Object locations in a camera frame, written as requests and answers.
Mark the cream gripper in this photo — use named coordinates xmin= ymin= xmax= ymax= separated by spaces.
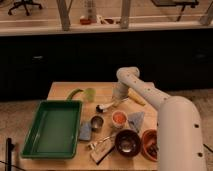
xmin=112 ymin=83 xmax=129 ymax=106

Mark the white handled dish brush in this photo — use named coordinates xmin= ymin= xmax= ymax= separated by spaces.
xmin=96 ymin=99 xmax=124 ymax=113

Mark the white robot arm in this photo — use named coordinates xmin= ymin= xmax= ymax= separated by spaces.
xmin=112 ymin=67 xmax=207 ymax=171

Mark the purple bowl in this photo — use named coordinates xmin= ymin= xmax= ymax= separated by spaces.
xmin=115 ymin=129 xmax=141 ymax=157

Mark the orange bowl with nuts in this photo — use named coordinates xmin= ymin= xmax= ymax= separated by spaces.
xmin=141 ymin=129 xmax=158 ymax=162

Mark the small white orange cup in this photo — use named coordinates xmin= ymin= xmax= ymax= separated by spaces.
xmin=112 ymin=111 xmax=127 ymax=128

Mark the blue triangular cloth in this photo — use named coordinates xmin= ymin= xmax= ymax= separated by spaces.
xmin=128 ymin=112 xmax=144 ymax=133

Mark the small metal cup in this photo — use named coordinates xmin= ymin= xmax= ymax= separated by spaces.
xmin=91 ymin=116 xmax=104 ymax=132

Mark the blue sponge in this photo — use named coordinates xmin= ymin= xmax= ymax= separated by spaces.
xmin=79 ymin=122 xmax=92 ymax=141

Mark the metal fork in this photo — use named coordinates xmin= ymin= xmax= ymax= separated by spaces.
xmin=87 ymin=135 xmax=115 ymax=150

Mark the green plastic tray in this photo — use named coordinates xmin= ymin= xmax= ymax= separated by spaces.
xmin=21 ymin=100 xmax=82 ymax=159

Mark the red white bottle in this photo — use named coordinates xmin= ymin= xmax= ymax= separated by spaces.
xmin=80 ymin=0 xmax=97 ymax=25

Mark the black office chair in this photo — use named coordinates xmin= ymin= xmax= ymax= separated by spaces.
xmin=8 ymin=0 xmax=43 ymax=16

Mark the black cable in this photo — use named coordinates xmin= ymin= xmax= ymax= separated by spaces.
xmin=203 ymin=143 xmax=213 ymax=154

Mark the black stand post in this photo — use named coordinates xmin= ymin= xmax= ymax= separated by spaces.
xmin=5 ymin=138 xmax=15 ymax=171

